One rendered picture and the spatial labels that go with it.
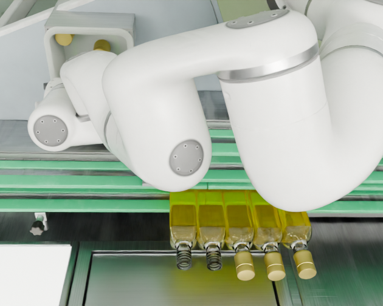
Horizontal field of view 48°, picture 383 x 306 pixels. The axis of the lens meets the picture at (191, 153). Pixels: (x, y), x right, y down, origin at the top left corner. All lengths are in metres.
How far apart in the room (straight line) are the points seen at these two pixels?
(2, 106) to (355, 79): 0.88
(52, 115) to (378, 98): 0.44
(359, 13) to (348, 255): 0.69
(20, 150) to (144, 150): 0.67
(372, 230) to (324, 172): 0.87
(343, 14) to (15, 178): 0.72
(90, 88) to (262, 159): 0.26
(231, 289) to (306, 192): 0.62
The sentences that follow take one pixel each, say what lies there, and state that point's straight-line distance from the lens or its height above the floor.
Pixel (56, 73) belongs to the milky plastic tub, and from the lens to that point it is 0.95.
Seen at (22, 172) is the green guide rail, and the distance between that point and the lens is 1.01.
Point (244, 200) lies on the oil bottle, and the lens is 0.93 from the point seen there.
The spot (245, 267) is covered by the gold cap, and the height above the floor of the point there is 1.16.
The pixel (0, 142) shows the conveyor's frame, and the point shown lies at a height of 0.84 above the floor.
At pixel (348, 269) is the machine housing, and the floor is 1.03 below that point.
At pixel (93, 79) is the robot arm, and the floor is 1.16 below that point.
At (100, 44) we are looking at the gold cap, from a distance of 0.94.
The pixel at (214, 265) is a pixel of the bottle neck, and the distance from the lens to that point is 0.86.
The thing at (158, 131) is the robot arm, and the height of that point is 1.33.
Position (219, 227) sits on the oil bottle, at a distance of 0.87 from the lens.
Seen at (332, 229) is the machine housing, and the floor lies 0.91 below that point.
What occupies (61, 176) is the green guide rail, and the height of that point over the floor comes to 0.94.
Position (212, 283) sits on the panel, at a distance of 0.98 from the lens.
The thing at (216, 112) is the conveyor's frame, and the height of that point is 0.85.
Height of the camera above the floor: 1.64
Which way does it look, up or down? 51 degrees down
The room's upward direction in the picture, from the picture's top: 176 degrees clockwise
